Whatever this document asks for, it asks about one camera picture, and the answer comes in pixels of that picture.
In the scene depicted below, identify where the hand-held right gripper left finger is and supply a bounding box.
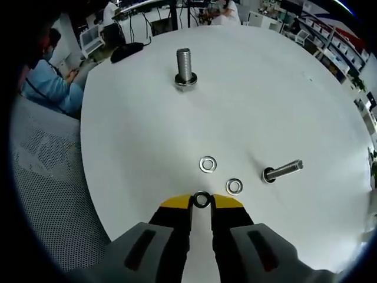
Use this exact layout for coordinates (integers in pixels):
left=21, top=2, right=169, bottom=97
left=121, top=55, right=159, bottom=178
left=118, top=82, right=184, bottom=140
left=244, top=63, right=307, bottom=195
left=64, top=192, right=196, bottom=283

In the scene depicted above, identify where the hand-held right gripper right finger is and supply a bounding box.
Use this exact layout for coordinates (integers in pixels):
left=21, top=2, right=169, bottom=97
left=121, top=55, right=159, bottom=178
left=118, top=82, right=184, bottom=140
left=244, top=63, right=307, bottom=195
left=209, top=193, right=336, bottom=283

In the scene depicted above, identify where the silver metal washer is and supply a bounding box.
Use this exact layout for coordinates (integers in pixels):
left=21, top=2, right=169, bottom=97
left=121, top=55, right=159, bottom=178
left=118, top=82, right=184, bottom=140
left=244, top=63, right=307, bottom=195
left=193, top=190, right=211, bottom=209
left=226, top=177, right=244, bottom=196
left=199, top=156, right=218, bottom=173

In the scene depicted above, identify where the slim threaded steel stud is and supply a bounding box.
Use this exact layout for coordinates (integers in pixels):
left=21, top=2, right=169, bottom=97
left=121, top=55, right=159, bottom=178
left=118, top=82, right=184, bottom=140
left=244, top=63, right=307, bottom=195
left=263, top=159, right=304, bottom=184

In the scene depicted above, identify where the thick threaded steel stud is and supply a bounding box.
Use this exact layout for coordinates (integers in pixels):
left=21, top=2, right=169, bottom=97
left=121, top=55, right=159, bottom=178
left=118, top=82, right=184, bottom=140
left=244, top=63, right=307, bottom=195
left=174, top=47, right=199, bottom=89

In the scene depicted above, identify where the grey mesh office chair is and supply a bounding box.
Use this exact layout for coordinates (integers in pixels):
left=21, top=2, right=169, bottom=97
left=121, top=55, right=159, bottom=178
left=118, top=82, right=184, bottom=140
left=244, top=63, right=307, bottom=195
left=10, top=96, right=114, bottom=274

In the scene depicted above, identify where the white laptop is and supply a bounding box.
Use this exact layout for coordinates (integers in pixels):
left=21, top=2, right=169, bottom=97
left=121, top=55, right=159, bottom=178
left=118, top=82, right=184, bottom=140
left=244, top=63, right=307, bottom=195
left=80, top=25, right=104, bottom=58

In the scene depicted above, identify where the row of white storage bins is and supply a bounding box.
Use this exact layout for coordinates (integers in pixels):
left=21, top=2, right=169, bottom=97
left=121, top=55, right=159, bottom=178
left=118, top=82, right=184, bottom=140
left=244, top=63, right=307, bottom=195
left=309, top=19, right=369, bottom=67

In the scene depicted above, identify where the metal shelf rack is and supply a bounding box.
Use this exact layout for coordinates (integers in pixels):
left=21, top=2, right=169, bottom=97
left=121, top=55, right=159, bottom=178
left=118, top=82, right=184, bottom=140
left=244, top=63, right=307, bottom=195
left=306, top=16, right=371, bottom=77

